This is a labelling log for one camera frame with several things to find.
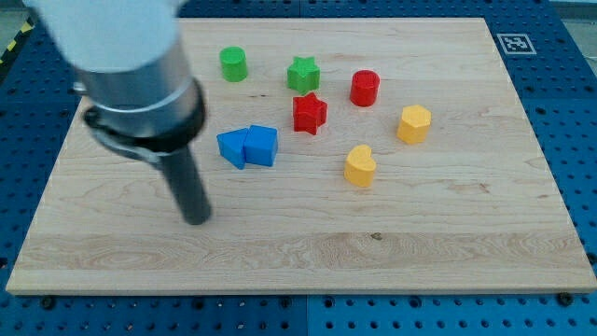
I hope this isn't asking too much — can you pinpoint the red cylinder block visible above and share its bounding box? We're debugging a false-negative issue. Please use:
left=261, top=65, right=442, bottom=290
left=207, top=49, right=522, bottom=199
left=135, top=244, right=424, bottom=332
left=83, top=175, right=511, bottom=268
left=350, top=70, right=381, bottom=107

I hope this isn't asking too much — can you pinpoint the yellow heart block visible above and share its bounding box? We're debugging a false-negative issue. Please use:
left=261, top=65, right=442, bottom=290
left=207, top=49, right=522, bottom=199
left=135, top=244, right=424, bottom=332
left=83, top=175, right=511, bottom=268
left=343, top=145, right=377, bottom=188

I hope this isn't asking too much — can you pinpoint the yellow hexagon block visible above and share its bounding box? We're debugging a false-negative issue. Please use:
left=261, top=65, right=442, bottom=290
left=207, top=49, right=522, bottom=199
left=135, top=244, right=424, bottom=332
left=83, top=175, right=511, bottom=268
left=396, top=105, right=432, bottom=145

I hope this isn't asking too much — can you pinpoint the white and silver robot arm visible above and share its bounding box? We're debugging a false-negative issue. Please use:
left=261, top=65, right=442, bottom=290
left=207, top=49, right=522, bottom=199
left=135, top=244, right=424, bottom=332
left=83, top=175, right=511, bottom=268
left=25, top=0, right=205, bottom=163

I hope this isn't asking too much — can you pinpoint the green cylinder block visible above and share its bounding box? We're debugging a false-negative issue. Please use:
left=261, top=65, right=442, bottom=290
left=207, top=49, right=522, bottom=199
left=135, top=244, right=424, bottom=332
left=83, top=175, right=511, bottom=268
left=219, top=46, right=248, bottom=82

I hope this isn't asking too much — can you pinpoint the white fiducial marker tag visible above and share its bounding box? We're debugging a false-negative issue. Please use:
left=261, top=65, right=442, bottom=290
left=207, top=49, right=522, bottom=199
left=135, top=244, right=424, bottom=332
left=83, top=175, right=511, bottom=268
left=496, top=33, right=536, bottom=55

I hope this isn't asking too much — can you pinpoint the green star block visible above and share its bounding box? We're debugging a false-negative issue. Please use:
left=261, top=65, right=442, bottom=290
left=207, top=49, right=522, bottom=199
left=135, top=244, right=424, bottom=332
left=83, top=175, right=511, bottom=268
left=286, top=56, right=321, bottom=95

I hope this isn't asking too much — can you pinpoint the blue triangle block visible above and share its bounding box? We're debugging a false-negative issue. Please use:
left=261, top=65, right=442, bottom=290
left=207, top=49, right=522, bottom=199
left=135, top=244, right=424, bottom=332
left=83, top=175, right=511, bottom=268
left=216, top=128, right=248, bottom=170

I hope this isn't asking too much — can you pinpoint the blue cube block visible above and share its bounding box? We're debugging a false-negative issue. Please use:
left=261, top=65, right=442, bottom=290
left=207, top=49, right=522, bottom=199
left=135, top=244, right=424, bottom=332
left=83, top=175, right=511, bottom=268
left=243, top=125, right=278, bottom=166

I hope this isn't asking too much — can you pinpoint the light wooden board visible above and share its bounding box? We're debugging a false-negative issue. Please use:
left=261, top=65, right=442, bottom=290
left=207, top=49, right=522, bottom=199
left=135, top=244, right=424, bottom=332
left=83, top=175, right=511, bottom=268
left=7, top=18, right=596, bottom=296

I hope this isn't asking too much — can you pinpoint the red star block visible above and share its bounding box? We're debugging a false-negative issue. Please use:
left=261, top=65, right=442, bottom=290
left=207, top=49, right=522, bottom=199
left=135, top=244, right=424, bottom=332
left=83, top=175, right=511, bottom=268
left=293, top=92, right=327, bottom=135

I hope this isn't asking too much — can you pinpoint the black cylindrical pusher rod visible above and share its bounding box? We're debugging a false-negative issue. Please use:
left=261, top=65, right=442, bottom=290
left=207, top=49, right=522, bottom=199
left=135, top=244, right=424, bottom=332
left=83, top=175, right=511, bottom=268
left=160, top=147, right=212, bottom=225

